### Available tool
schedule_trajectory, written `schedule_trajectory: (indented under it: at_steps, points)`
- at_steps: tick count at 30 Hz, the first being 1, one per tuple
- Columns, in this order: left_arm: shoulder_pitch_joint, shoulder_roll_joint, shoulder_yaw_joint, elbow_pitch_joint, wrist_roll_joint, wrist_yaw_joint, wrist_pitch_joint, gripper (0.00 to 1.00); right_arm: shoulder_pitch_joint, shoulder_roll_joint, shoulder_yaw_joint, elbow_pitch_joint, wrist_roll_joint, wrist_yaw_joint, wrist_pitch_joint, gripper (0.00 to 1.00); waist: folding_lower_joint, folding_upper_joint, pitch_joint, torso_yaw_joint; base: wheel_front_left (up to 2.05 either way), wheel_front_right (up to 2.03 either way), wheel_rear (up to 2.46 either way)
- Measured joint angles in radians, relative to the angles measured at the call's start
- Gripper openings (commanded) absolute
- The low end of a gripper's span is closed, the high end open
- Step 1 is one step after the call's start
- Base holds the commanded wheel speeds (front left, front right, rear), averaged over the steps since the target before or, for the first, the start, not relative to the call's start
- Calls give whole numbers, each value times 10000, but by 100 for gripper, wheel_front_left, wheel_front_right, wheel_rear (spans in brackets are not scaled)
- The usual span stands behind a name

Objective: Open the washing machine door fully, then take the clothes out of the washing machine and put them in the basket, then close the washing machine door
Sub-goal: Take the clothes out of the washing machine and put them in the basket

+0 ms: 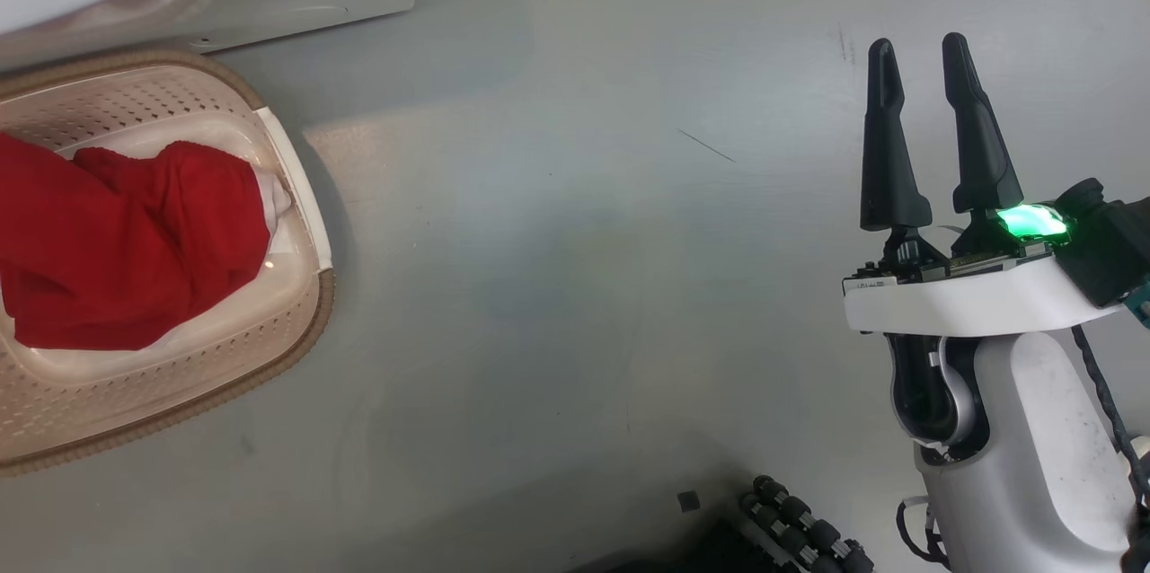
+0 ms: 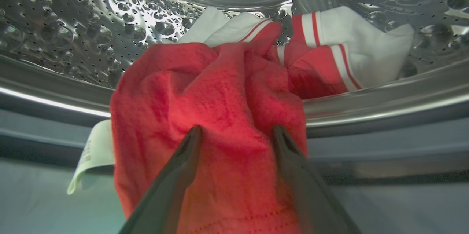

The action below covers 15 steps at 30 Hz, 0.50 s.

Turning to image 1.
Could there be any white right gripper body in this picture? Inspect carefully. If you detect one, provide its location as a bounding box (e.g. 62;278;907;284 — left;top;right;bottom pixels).
841;204;1124;339

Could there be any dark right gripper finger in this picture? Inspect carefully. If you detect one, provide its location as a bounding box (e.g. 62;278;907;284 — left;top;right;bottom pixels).
941;31;1026;216
859;38;934;234

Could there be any red and white jersey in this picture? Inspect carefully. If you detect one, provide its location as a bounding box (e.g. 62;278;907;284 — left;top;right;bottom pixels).
0;131;294;352

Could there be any cream perforated laundry basket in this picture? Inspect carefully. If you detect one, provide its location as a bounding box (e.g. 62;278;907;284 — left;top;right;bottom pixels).
0;49;337;478

